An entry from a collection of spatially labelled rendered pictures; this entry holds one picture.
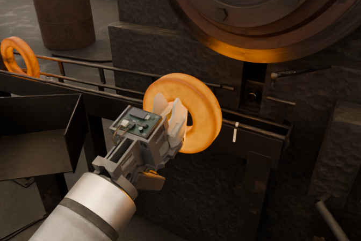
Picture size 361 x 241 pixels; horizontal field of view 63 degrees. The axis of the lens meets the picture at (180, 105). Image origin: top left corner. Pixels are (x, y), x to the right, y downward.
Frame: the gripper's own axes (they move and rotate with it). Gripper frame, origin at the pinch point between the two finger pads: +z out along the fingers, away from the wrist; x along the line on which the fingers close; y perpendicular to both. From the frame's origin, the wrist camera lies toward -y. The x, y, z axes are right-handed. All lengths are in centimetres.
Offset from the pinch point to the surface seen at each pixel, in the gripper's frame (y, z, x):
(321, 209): -26.8, 5.2, -28.6
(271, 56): 0.4, 19.2, -11.1
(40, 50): -126, 121, 262
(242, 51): 0.2, 19.2, -5.0
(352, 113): -10.2, 19.3, -28.7
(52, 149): -22.8, -9.5, 39.3
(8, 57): -21, 16, 90
